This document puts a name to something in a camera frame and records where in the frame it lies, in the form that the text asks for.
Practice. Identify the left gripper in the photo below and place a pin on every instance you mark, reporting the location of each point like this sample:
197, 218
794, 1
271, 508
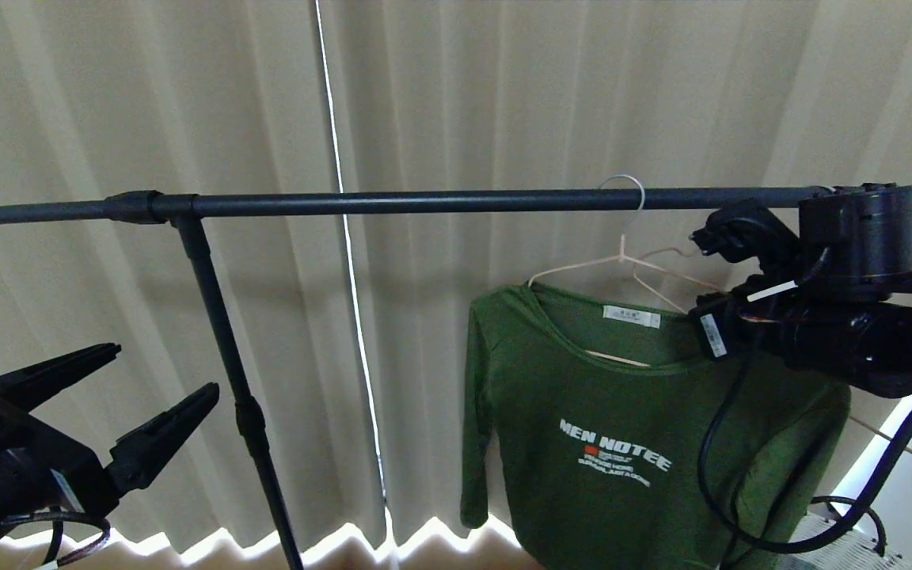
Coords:
13, 467

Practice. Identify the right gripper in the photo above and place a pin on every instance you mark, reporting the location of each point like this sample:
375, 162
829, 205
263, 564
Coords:
757, 328

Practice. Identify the pink clothes hanger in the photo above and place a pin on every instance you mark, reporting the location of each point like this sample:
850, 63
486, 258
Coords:
911, 454
621, 252

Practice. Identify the green long-sleeved shirt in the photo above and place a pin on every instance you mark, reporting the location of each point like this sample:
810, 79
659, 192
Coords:
583, 380

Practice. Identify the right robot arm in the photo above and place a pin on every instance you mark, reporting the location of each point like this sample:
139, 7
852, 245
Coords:
860, 237

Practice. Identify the white laundry basket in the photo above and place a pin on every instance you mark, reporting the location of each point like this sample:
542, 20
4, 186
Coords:
828, 558

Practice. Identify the black clothes rack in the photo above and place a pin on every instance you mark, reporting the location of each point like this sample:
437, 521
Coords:
424, 202

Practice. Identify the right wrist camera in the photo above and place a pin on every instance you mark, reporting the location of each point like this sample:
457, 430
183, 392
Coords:
741, 233

